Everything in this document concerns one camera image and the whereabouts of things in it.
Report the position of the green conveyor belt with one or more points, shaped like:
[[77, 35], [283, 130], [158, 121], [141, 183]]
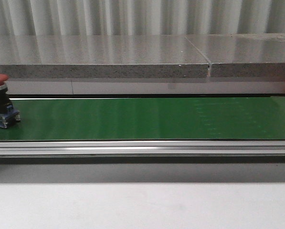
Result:
[[149, 119]]

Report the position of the grey granite countertop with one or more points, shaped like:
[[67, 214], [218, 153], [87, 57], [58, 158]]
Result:
[[238, 64]]

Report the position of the red mushroom push button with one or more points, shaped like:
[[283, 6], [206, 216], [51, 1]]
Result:
[[8, 114]]

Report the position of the grey pleated curtain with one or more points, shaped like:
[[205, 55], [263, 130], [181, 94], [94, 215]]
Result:
[[140, 17]]

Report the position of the aluminium conveyor frame rail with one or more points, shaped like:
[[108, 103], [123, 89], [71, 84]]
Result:
[[142, 151]]

